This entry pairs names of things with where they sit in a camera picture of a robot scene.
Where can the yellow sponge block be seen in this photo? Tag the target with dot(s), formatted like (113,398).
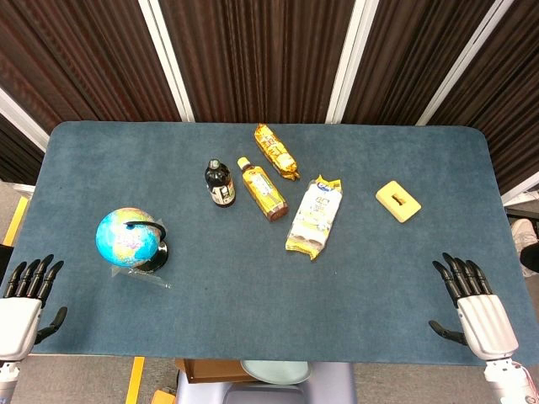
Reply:
(398,202)

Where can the brown cardboard box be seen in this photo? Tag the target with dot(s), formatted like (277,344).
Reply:
(210,371)

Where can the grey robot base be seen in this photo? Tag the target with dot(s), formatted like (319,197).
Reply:
(332,385)

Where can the yellow tea bottle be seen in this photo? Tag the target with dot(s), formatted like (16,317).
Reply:
(261,189)

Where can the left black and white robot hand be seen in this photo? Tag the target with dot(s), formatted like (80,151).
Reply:
(19,320)

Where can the white shoe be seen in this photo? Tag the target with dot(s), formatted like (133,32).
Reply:
(522,233)

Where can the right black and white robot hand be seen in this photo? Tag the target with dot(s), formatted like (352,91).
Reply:
(486,324)

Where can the brown ribbed partition screen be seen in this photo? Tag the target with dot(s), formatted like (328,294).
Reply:
(261,59)

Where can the blue globe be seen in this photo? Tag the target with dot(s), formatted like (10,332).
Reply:
(126,240)

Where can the dark glass bottle white label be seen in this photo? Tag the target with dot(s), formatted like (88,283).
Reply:
(220,185)

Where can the blue felt table mat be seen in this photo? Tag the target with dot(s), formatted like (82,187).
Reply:
(252,303)

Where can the pale green plate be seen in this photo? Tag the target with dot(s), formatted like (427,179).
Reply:
(275,372)

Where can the gold foil snack pack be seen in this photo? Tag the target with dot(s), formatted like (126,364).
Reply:
(275,151)

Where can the white and yellow roll pack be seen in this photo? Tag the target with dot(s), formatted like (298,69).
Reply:
(313,219)

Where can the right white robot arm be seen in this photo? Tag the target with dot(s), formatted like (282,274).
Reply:
(507,381)

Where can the clear adhesive tape strip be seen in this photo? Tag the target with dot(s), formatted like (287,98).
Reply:
(153,282)
(117,271)

